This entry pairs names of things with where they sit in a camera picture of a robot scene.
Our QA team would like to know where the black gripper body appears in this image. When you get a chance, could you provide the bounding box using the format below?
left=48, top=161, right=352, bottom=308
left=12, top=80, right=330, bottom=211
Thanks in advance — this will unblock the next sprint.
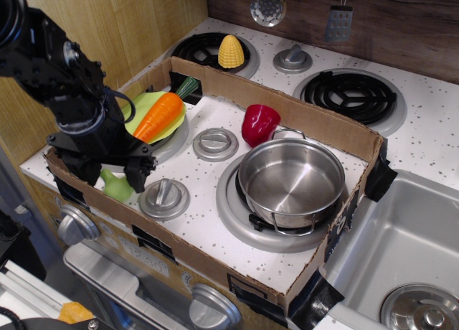
left=47, top=107, right=156, bottom=168

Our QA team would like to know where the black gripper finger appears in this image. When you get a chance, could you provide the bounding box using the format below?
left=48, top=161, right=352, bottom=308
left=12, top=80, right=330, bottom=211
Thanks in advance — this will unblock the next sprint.
left=123, top=159, right=155, bottom=193
left=62, top=151, right=102, bottom=186

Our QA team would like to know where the green toy broccoli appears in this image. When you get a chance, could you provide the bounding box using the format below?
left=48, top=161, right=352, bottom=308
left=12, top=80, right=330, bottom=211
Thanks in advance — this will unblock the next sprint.
left=100, top=169, right=134, bottom=202

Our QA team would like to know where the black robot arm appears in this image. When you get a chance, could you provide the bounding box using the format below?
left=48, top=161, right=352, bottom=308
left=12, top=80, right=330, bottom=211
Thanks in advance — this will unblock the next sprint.
left=1, top=0, right=157, bottom=193

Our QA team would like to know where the front left stove burner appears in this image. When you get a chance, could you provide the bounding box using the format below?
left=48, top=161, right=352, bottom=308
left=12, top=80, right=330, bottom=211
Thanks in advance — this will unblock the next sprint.
left=103, top=118, right=190, bottom=174

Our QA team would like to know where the stove burner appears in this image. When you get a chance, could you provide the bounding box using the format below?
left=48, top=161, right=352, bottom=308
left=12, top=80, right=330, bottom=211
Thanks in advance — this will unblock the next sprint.
left=166, top=32, right=260, bottom=79
left=293, top=68, right=407, bottom=137
left=103, top=118, right=190, bottom=174
left=216, top=156, right=349, bottom=253

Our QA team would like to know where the grey front stove knob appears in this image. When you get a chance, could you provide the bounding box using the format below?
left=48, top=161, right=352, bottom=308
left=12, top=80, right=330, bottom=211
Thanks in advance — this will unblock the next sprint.
left=138, top=178, right=190, bottom=221

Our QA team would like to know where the grey stove knob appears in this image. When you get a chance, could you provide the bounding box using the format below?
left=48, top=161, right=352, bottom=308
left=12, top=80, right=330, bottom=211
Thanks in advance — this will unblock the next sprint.
left=273, top=44, right=313, bottom=74
left=193, top=128, right=239, bottom=162
left=138, top=178, right=190, bottom=221

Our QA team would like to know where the brown cardboard fence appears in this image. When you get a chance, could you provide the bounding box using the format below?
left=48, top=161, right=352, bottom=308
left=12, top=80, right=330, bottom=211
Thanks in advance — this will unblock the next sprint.
left=45, top=57, right=394, bottom=322

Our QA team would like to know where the light green plate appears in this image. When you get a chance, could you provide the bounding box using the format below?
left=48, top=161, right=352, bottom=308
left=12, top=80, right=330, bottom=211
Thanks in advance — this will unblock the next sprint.
left=125, top=91, right=186, bottom=144

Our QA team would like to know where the left oven front knob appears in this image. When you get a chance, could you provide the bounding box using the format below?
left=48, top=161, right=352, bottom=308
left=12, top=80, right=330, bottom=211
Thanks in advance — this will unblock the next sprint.
left=57, top=204, right=100, bottom=246

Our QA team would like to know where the oven knob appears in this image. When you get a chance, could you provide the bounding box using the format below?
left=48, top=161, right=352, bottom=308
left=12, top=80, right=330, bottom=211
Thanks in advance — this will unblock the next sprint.
left=189, top=283, right=242, bottom=330
left=57, top=204, right=100, bottom=246

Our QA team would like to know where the orange toy carrot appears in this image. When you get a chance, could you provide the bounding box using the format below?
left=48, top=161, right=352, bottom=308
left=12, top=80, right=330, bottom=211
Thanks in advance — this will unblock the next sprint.
left=133, top=77, right=199, bottom=143

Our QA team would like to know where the grey middle stove knob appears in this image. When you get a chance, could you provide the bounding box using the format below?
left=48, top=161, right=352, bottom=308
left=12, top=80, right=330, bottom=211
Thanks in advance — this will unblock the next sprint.
left=193, top=128, right=239, bottom=162

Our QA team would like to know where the front right stove burner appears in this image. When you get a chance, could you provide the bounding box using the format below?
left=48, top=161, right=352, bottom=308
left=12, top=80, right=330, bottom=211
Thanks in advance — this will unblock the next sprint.
left=216, top=156, right=349, bottom=253

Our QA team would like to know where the back left stove burner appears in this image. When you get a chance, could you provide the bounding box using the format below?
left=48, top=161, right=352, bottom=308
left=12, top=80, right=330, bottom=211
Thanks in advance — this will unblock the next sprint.
left=166, top=32, right=260, bottom=79

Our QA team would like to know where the red toy bell pepper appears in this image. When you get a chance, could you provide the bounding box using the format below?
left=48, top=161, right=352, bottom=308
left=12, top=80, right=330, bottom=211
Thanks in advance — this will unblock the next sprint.
left=241, top=104, right=281, bottom=148

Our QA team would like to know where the yellow object bottom left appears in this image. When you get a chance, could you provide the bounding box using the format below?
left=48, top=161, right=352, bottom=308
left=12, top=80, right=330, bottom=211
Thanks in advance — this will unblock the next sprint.
left=57, top=301, right=94, bottom=324

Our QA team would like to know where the yellow toy corn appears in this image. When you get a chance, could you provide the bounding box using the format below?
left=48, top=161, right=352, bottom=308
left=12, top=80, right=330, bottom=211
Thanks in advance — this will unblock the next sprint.
left=218, top=34, right=245, bottom=69

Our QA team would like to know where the right oven front knob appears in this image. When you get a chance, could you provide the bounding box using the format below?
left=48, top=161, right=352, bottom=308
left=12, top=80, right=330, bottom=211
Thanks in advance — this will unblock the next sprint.
left=189, top=283, right=242, bottom=330

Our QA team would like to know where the grey back stove knob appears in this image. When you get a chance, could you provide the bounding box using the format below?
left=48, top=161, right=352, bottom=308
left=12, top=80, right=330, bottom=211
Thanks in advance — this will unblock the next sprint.
left=273, top=44, right=313, bottom=74

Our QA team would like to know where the hanging silver strainer ladle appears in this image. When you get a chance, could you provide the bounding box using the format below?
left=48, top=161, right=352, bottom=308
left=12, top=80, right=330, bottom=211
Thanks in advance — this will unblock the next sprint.
left=250, top=0, right=287, bottom=27

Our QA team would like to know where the back right stove burner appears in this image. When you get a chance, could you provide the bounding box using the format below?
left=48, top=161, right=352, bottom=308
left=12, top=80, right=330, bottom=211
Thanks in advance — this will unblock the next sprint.
left=293, top=68, right=407, bottom=137

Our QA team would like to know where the hanging grey spatula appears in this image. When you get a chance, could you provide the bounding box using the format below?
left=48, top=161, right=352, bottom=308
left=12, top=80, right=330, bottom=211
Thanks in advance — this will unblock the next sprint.
left=324, top=0, right=354, bottom=43

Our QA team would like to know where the grey toy sink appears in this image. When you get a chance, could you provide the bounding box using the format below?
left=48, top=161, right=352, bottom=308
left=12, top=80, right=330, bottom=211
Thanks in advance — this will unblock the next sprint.
left=286, top=169, right=459, bottom=330

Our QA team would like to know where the silver sink drain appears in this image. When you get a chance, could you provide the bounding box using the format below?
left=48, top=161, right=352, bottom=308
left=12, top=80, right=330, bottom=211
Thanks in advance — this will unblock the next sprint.
left=379, top=283, right=458, bottom=329

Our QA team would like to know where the silver oven door handle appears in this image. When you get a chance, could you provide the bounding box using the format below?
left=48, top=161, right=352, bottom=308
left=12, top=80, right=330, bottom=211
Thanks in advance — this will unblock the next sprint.
left=63, top=243, right=193, bottom=329

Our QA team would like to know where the steel pan with handles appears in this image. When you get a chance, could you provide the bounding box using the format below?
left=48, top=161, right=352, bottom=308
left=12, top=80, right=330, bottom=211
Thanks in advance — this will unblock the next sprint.
left=237, top=130, right=345, bottom=237

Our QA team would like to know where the black cable bottom left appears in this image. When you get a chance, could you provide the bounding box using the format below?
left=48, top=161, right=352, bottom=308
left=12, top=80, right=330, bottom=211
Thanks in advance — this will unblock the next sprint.
left=0, top=306, right=24, bottom=330

